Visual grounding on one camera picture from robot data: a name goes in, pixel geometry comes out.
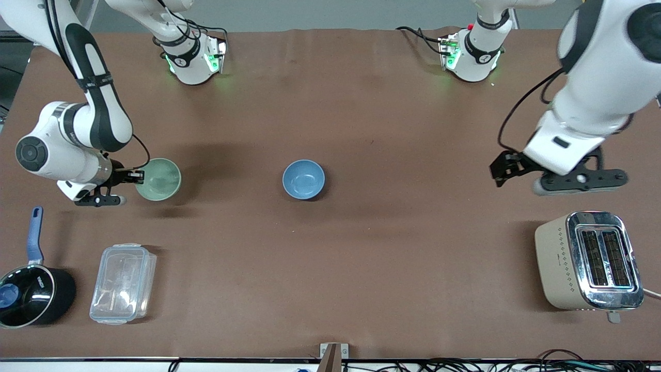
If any glass lid blue knob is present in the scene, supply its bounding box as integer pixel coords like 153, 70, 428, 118
0, 265, 55, 329

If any clear plastic food container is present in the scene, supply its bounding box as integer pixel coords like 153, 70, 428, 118
89, 243, 158, 326

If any green bowl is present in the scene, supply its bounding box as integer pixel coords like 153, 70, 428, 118
135, 158, 182, 202

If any camera stand post with bracket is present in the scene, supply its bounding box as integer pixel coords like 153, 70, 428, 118
319, 342, 350, 372

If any black base cable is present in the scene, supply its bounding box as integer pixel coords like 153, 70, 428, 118
155, 0, 229, 57
396, 25, 449, 56

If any brown table cover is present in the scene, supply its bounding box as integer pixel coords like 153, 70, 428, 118
0, 28, 661, 361

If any black left base cable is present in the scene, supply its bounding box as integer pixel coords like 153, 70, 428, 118
396, 25, 449, 56

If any black saucepan blue handle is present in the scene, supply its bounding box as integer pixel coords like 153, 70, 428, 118
0, 206, 77, 330

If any blue bowl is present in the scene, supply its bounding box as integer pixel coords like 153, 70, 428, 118
282, 159, 326, 200

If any black cable bundle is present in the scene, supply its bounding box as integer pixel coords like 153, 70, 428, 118
341, 349, 661, 372

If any beige chrome toaster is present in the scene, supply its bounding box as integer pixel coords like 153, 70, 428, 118
534, 210, 646, 324

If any black right base cable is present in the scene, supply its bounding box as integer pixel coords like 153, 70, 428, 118
155, 0, 229, 57

